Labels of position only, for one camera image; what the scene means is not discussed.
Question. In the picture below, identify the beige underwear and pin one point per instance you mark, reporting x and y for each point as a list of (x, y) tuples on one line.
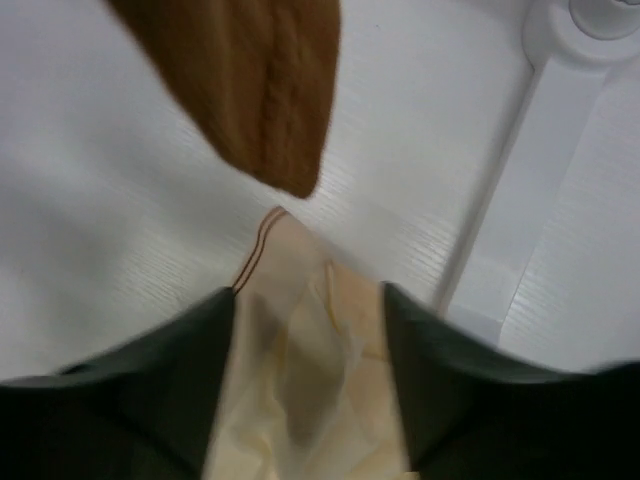
[(308, 391)]

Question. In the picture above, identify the brown underwear on hanger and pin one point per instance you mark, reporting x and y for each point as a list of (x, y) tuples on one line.
[(256, 77)]

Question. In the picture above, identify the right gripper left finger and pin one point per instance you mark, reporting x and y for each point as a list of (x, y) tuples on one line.
[(142, 410)]

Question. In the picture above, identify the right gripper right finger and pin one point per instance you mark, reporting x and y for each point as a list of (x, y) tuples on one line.
[(469, 411)]

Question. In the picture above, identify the white clothes rack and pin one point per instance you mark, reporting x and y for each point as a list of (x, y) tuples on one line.
[(572, 47)]

